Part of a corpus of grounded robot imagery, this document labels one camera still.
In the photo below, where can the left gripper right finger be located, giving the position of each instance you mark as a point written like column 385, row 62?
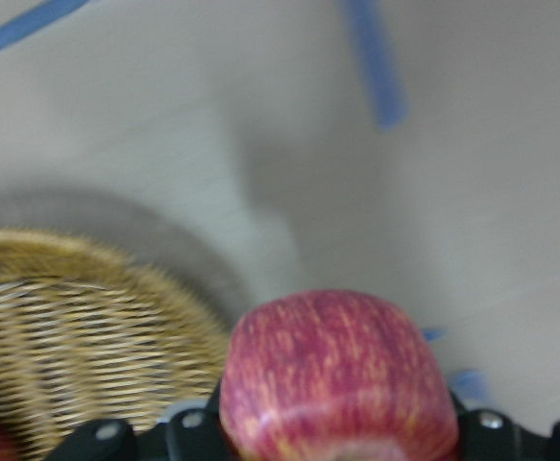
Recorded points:
column 487, row 434

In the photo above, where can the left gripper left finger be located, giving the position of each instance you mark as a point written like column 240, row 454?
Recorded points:
column 185, row 430

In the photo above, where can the red yellow transferred apple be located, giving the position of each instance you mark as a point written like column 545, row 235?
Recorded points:
column 334, row 375

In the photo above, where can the woven wicker basket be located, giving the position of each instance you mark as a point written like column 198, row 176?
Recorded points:
column 86, row 332

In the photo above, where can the brown paper table cover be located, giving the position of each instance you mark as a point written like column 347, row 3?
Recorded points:
column 247, row 123

